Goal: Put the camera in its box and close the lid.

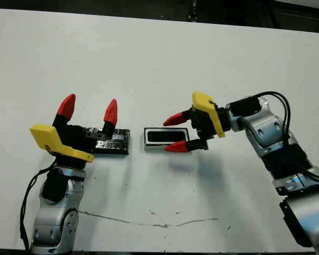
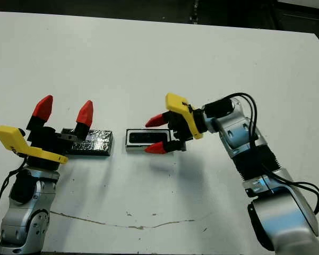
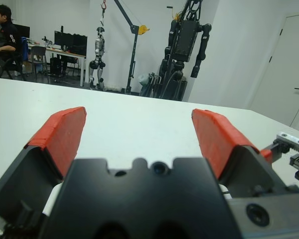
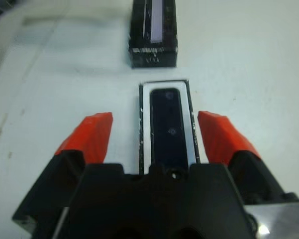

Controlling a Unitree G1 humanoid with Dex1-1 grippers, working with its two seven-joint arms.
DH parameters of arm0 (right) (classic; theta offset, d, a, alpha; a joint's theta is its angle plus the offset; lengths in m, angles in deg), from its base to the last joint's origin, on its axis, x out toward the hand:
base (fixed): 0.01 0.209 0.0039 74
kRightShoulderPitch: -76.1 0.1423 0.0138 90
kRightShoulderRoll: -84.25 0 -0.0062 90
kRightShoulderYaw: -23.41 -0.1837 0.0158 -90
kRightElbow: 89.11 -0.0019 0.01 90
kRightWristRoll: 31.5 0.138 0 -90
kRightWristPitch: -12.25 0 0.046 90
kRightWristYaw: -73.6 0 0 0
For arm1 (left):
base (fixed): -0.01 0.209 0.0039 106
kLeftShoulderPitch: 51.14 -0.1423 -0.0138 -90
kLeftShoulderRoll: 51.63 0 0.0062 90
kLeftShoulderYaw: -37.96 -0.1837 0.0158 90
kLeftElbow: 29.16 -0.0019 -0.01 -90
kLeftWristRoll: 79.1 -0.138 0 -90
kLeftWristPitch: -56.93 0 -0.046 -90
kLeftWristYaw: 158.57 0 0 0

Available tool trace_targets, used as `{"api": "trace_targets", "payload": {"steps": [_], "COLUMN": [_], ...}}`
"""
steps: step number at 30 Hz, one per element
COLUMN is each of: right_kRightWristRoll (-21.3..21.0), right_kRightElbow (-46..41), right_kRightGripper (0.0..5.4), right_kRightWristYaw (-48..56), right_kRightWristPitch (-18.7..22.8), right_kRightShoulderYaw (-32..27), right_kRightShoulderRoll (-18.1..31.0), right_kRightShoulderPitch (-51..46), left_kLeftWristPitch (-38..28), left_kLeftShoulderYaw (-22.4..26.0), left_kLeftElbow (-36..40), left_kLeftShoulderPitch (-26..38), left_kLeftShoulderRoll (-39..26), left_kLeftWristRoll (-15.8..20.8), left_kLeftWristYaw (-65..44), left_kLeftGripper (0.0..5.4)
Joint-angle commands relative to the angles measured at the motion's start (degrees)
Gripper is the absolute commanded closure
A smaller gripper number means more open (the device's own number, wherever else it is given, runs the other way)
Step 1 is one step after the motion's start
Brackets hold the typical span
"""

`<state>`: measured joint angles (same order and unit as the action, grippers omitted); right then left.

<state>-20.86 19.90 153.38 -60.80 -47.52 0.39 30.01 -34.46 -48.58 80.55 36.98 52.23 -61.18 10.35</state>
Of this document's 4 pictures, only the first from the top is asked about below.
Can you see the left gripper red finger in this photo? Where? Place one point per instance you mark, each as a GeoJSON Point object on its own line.
{"type": "Point", "coordinates": [67, 106]}
{"type": "Point", "coordinates": [111, 111]}

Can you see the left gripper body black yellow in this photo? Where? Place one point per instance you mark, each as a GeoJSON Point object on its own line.
{"type": "Point", "coordinates": [67, 139]}

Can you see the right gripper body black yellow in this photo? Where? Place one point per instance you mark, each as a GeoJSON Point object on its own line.
{"type": "Point", "coordinates": [209, 122]}

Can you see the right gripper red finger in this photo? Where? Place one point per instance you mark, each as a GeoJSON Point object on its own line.
{"type": "Point", "coordinates": [179, 147]}
{"type": "Point", "coordinates": [176, 118]}

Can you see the black slim camera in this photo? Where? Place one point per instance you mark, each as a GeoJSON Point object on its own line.
{"type": "Point", "coordinates": [160, 136]}

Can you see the glossy black box lid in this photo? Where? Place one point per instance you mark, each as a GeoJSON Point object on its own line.
{"type": "Point", "coordinates": [114, 144]}

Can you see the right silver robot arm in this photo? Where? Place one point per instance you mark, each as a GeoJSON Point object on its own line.
{"type": "Point", "coordinates": [270, 130]}

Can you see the dark cabinet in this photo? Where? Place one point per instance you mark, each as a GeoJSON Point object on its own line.
{"type": "Point", "coordinates": [297, 16]}

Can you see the white-lined camera box base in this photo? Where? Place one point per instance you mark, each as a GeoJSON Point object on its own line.
{"type": "Point", "coordinates": [154, 147]}

